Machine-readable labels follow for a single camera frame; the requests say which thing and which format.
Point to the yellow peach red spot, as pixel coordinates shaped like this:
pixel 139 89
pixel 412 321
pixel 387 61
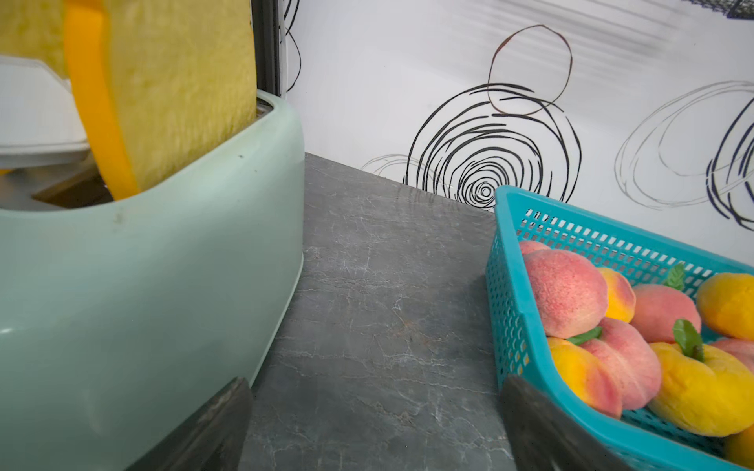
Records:
pixel 621 297

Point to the yellow peach with leaf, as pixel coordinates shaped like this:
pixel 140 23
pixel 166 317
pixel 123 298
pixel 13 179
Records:
pixel 725 304

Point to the teal plastic basket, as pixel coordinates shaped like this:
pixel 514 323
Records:
pixel 641 439

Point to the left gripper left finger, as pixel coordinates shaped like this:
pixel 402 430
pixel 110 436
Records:
pixel 211 439

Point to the pink peach front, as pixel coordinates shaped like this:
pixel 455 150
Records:
pixel 741 349

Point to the yellow toast slice right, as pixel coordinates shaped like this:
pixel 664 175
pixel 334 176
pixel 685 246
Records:
pixel 159 84

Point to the mint green toaster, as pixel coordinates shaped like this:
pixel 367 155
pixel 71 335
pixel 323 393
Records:
pixel 118 321

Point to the pink peach with leaf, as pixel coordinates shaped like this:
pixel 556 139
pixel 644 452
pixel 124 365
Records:
pixel 659 306

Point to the yellow peach front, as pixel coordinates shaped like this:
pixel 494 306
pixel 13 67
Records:
pixel 704 390

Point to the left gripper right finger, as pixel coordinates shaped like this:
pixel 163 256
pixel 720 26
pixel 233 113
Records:
pixel 543 437

